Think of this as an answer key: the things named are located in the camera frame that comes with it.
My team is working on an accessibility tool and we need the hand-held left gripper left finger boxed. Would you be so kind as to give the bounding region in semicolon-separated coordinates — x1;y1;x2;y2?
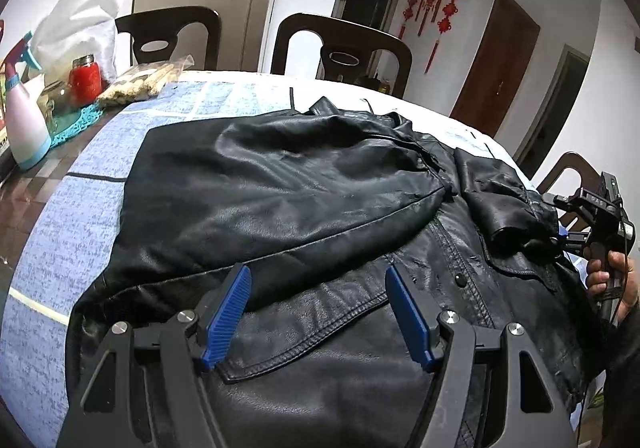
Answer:
56;263;251;448

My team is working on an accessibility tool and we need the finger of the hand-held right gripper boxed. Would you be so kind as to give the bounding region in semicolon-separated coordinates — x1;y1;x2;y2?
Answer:
542;188;601;219
550;230;592;255

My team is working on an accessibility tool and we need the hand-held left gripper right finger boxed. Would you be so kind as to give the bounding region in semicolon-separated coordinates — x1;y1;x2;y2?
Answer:
384;265;578;448

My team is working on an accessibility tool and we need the black leather jacket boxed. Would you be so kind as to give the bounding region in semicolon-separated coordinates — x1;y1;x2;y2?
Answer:
65;96;608;448

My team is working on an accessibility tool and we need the person's right forearm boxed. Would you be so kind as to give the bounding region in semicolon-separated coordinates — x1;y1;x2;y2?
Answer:
602;298;640;448

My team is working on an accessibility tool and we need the person's right hand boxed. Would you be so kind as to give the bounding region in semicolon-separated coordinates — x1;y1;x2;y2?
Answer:
586;253;640;323

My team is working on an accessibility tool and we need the dark wooden chair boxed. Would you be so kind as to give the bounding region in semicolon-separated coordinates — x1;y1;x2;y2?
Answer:
115;6;221;71
535;151;608;229
270;14;413;98

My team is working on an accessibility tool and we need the brown wooden door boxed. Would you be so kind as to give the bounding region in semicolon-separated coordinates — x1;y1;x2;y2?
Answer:
449;0;542;139

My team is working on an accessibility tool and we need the blue checked blanket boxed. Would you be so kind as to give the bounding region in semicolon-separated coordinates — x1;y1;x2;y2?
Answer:
0;80;593;448

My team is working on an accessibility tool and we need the teal crochet mat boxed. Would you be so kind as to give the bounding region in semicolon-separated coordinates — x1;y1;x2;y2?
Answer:
47;100;106;150

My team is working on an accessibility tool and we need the clear bag of peanuts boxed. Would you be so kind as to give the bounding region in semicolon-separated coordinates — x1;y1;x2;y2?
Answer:
95;54;195;109

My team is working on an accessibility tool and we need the red jar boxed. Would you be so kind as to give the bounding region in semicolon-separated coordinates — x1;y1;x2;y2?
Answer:
68;54;104;107

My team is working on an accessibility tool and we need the clear glass jar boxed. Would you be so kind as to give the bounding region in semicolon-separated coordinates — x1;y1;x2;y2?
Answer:
36;81;76;129

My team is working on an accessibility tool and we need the white spray bottle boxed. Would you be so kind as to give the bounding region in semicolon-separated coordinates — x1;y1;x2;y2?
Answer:
0;32;52;172

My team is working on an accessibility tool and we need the white plastic bag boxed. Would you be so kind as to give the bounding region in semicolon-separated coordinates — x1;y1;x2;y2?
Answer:
31;0;130;93

